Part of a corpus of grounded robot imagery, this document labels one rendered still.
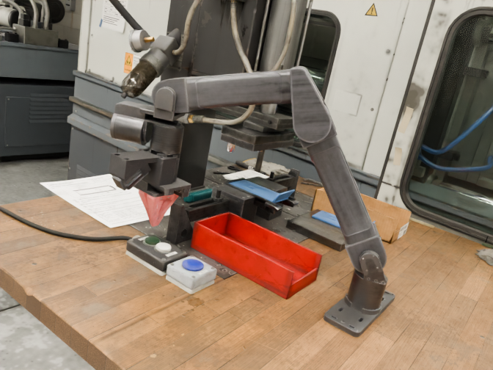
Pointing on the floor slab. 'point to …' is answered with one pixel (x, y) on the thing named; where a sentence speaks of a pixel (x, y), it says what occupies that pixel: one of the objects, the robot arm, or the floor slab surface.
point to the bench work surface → (244, 302)
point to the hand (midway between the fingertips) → (155, 222)
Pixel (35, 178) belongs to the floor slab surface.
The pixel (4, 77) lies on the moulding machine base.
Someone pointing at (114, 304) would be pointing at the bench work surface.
